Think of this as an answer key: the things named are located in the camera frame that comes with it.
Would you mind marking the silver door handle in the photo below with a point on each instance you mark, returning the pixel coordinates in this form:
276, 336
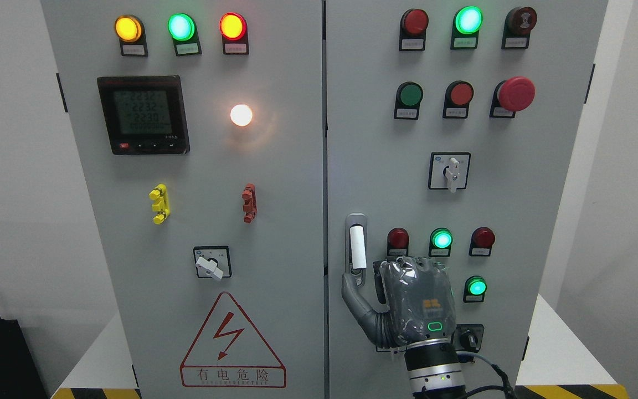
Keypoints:
355, 247

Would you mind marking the left grey cabinet door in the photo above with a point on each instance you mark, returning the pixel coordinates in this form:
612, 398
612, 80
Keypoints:
277, 260

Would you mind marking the grey cabinet door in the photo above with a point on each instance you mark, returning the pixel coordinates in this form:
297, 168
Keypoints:
379, 166
277, 260

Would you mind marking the right grey cabinet door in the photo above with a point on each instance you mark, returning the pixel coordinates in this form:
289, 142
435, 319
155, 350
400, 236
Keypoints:
379, 166

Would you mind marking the red terminal connector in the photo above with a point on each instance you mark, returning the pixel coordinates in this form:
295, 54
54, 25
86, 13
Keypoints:
250, 206

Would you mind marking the red lamp middle left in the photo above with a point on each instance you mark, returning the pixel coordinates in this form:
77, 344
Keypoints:
397, 242

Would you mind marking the white lit indicator lamp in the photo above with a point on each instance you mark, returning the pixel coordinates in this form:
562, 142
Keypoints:
241, 115

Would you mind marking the green lit lamp middle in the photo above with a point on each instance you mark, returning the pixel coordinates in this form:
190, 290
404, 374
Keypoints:
440, 242

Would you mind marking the green lit lamp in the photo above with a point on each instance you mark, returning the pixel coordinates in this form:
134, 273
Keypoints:
440, 242
466, 25

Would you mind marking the green push button upper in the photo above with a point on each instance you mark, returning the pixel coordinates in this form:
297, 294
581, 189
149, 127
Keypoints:
407, 101

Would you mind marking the yellow terminal connector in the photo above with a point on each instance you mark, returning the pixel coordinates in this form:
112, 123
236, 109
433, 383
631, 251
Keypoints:
160, 203

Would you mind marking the red lamp middle right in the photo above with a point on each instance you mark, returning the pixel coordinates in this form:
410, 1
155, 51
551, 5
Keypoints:
482, 241

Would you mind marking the red push button upper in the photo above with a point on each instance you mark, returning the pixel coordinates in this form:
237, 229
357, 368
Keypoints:
458, 96

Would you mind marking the red electric hazard warning sign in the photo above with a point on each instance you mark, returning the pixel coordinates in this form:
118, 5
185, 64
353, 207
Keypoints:
230, 352

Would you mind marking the green lit button lower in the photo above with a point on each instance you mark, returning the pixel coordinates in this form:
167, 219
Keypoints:
475, 288

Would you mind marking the red lit indicator lamp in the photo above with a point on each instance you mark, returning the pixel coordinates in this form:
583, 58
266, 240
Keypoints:
234, 34

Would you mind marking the black digital power meter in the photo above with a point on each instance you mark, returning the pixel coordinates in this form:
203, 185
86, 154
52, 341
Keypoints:
144, 115

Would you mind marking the red indicator lamp top right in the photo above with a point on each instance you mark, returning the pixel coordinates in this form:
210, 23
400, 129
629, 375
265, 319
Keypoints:
412, 30

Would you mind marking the green indicator lamp top left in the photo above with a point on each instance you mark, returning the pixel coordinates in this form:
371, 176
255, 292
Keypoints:
184, 34

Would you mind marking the red emergency stop mushroom button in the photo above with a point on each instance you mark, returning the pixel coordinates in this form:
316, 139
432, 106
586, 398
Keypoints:
511, 96

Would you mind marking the green lit lamp top right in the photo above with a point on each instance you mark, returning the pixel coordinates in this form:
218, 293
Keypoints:
466, 25

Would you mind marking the yellow indicator lamp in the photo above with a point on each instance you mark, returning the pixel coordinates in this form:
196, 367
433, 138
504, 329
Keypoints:
131, 34

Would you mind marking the dark red buzzer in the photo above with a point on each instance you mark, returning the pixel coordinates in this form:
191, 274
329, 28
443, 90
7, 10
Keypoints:
518, 25

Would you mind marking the white rotary switch left door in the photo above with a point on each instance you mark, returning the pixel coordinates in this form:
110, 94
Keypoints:
213, 262

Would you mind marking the white rotary switch upper right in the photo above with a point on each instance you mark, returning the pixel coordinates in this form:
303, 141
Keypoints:
449, 171

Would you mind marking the white rotary switch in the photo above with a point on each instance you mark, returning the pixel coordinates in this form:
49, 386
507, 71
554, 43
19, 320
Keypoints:
393, 353
449, 171

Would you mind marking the white rotary switch lower right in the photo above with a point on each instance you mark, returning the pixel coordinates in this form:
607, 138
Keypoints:
393, 353

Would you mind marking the black rotary knob switch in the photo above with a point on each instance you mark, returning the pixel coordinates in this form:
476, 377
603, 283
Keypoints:
468, 337

